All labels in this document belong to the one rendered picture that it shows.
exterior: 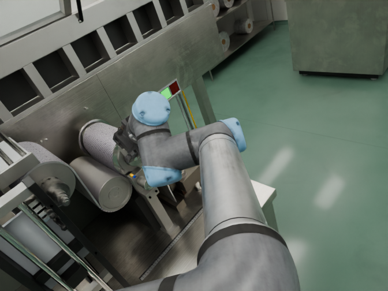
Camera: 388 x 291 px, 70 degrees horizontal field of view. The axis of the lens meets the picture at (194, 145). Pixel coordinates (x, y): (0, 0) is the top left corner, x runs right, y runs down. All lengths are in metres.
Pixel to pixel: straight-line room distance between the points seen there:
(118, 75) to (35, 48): 0.32
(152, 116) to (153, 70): 0.80
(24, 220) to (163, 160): 0.36
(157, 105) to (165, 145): 0.08
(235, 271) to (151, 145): 0.38
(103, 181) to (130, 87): 0.51
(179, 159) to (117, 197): 0.45
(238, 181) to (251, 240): 0.12
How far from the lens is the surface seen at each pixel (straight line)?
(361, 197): 2.28
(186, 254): 1.04
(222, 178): 0.38
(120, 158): 0.92
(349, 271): 1.97
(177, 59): 1.44
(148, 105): 0.57
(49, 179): 0.83
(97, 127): 1.07
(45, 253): 0.82
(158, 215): 1.05
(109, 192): 0.94
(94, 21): 1.22
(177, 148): 0.55
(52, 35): 1.15
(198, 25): 1.55
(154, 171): 0.56
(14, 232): 0.77
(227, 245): 0.27
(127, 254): 1.16
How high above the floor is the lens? 1.74
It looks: 35 degrees down
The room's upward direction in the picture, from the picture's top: 22 degrees counter-clockwise
